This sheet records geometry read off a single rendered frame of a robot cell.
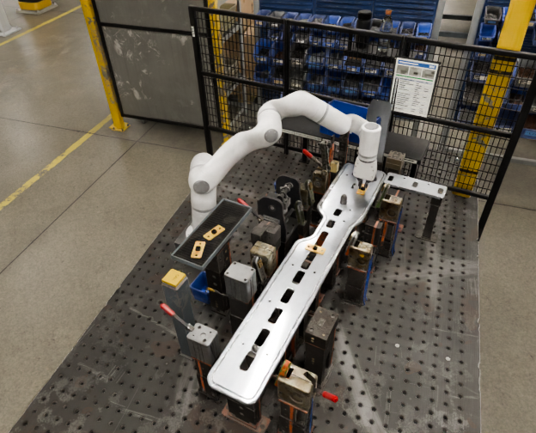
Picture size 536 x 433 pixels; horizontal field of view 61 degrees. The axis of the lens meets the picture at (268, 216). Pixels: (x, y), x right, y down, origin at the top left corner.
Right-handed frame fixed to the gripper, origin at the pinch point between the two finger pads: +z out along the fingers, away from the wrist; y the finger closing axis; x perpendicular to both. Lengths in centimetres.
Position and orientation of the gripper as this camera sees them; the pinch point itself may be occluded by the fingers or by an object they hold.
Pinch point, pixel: (362, 185)
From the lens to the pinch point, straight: 221.0
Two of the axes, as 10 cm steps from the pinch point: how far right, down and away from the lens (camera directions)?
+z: 0.2, 7.5, 6.6
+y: 8.9, 2.8, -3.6
